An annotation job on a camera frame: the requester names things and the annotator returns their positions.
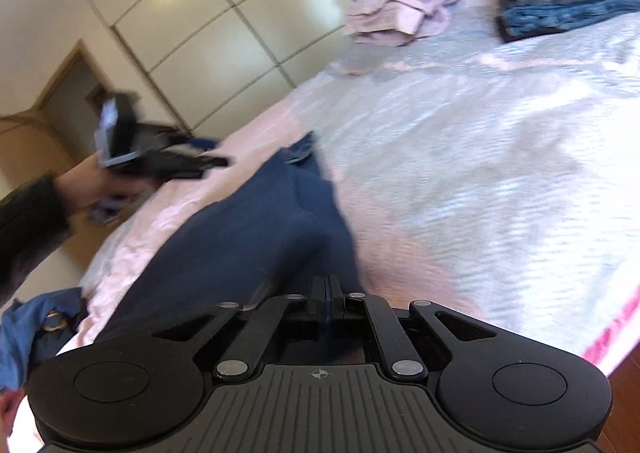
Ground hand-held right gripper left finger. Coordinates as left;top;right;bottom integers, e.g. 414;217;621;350
150;275;329;381

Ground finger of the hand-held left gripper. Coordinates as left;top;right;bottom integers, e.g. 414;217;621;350
187;134;222;154
150;153;231;181

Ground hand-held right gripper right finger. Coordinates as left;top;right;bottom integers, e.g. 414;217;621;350
327;275;501;381

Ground navy blue pants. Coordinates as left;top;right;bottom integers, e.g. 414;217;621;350
92;130;373;349

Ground person's left hand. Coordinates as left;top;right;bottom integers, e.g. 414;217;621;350
52;153;148;226

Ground brown wooden door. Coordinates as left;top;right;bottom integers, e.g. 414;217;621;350
0;40;121;194

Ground cream wardrobe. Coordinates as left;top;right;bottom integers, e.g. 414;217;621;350
82;0;393;136

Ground blue garment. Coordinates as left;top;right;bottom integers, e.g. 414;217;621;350
0;285;93;396

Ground pink floral bed sheet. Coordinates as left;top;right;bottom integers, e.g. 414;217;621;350
582;283;640;379

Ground light blue folded jeans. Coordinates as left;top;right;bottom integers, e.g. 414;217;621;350
500;0;640;36

